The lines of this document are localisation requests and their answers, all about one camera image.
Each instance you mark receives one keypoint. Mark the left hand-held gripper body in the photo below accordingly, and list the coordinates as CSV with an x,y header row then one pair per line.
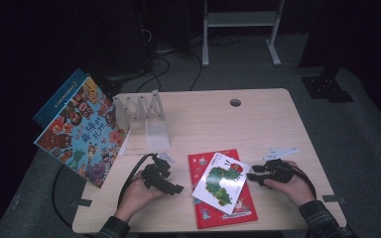
x,y
153,178

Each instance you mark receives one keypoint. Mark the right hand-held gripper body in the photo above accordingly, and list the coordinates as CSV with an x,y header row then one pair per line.
x,y
278,172

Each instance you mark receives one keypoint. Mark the clear acrylic book stand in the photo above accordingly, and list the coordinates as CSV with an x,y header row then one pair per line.
x,y
157,137

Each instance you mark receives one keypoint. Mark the white caterpillar picture book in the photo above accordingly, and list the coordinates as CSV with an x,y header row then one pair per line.
x,y
221,181

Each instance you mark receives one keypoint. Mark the red picture book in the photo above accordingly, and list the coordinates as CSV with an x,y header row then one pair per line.
x,y
208,214

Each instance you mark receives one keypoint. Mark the light blue monster picture book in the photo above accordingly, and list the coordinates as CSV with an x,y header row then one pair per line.
x,y
82,135

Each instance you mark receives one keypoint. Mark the dark blue picture book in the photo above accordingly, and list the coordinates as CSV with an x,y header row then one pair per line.
x,y
56,99

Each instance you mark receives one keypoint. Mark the person's right hand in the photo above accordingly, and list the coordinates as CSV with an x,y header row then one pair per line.
x,y
294,190

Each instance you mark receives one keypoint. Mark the person's left hand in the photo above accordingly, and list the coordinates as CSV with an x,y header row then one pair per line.
x,y
134,198

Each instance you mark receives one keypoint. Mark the black tape strip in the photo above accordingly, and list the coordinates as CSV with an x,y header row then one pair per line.
x,y
84,202
334,199

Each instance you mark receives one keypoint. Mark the grey table grommet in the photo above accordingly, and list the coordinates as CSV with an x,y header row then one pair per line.
x,y
235,102

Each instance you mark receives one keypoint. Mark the black floor base plate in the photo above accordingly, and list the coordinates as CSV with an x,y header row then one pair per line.
x,y
324,87

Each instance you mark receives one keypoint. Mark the white metal stand frame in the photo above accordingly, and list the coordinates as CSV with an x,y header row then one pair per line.
x,y
241,19

